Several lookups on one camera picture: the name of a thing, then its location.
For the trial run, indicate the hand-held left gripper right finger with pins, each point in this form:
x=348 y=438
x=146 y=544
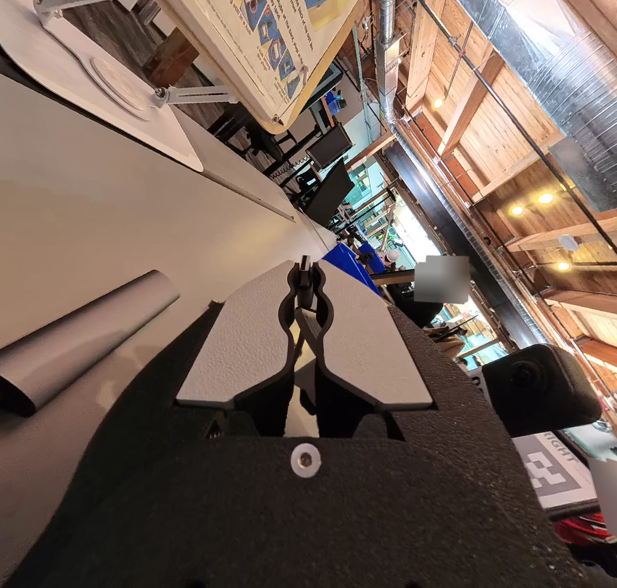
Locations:
x=371 y=351

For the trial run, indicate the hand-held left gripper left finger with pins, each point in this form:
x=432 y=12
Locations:
x=236 y=351

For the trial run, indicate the grey usb hub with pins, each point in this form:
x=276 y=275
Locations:
x=86 y=332

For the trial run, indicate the beige coat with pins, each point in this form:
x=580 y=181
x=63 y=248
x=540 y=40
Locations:
x=448 y=344

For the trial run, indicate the framed black white marker sign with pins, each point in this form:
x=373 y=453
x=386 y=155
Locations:
x=559 y=472

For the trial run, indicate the blue plastic bin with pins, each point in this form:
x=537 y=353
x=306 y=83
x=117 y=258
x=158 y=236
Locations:
x=352 y=269
x=371 y=253

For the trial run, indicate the white hard hat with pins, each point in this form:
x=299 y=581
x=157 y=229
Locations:
x=393 y=255

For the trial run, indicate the round ceiling lamp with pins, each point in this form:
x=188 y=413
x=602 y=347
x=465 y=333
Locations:
x=545 y=197
x=437 y=102
x=516 y=209
x=563 y=266

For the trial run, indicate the red plastic object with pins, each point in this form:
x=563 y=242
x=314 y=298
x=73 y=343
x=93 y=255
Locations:
x=581 y=527

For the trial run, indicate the white ceiling sensor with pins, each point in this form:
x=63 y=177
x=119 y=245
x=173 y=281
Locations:
x=568 y=241

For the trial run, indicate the black computer monitor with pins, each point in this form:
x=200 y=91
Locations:
x=330 y=147

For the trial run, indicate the black mesh swivel chair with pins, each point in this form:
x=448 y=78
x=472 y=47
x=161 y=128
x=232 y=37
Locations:
x=265 y=144

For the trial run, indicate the blue storage crate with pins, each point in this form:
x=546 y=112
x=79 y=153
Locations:
x=336 y=101

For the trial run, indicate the black framed cabinet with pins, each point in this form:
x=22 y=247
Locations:
x=328 y=86

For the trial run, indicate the black ceiling pipe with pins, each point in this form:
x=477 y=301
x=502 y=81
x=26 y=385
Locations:
x=506 y=110

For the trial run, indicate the printed instruction sheet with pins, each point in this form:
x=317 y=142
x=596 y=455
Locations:
x=279 y=28

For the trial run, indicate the silver rectangular foil duct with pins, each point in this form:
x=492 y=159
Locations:
x=554 y=67

